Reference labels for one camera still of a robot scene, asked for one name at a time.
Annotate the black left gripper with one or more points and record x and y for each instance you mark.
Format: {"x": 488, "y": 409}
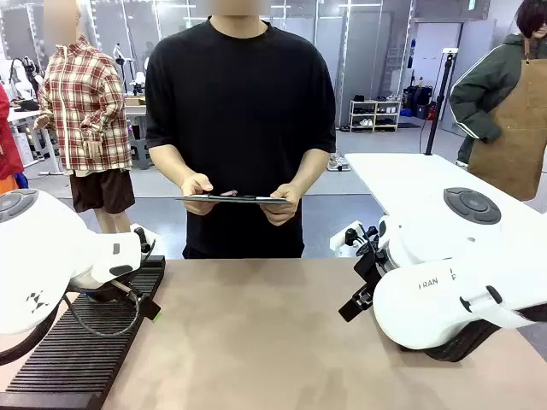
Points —
{"x": 107, "y": 290}

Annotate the person's left hand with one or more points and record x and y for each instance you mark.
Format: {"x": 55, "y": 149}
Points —
{"x": 286, "y": 211}

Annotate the black tripod pole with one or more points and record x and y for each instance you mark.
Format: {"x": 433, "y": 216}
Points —
{"x": 440, "y": 98}

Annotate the white desk with monitor stand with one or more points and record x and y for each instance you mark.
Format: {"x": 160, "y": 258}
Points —
{"x": 30, "y": 128}

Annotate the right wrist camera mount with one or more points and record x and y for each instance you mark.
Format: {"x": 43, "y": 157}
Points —
{"x": 354, "y": 237}

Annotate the mannequin in red and orange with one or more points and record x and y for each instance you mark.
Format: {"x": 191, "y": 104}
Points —
{"x": 8, "y": 145}

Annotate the person's right hand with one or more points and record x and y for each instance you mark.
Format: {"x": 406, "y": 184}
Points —
{"x": 192, "y": 185}

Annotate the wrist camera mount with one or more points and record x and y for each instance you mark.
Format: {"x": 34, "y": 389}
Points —
{"x": 143, "y": 239}
{"x": 354, "y": 237}

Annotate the mannequin in plaid shirt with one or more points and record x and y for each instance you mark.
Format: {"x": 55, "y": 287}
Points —
{"x": 85, "y": 107}

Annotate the grey step stool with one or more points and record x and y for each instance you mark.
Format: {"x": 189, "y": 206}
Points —
{"x": 140, "y": 147}

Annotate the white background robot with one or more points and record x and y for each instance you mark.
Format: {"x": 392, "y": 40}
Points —
{"x": 137, "y": 83}

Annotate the cardboard box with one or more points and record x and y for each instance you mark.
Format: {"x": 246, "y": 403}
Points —
{"x": 134, "y": 101}

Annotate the white folding table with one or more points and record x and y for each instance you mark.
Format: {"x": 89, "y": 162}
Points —
{"x": 397, "y": 179}

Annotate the white shoe shelf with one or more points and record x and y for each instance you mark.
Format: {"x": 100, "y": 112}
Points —
{"x": 375, "y": 115}

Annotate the black slotted PCB rack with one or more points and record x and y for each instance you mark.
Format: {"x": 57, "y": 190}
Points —
{"x": 85, "y": 354}

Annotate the person in black t-shirt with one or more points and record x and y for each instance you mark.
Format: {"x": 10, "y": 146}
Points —
{"x": 239, "y": 107}

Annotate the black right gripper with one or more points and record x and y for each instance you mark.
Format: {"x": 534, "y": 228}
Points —
{"x": 368, "y": 273}

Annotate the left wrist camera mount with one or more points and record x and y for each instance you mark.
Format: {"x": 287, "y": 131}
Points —
{"x": 143, "y": 239}

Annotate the person's right forearm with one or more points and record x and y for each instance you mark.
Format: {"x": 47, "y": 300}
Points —
{"x": 168, "y": 164}

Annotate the person's left forearm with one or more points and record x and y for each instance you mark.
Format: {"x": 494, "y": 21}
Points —
{"x": 312, "y": 171}

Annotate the white background desk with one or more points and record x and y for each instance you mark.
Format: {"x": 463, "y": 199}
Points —
{"x": 136, "y": 112}

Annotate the black bags pile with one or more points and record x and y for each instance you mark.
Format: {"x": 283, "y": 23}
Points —
{"x": 418, "y": 102}

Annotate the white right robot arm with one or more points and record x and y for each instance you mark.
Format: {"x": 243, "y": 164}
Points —
{"x": 427, "y": 307}

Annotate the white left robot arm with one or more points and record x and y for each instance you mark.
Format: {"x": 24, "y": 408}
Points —
{"x": 42, "y": 256}

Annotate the black clipboard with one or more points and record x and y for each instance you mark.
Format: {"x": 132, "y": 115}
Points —
{"x": 239, "y": 199}

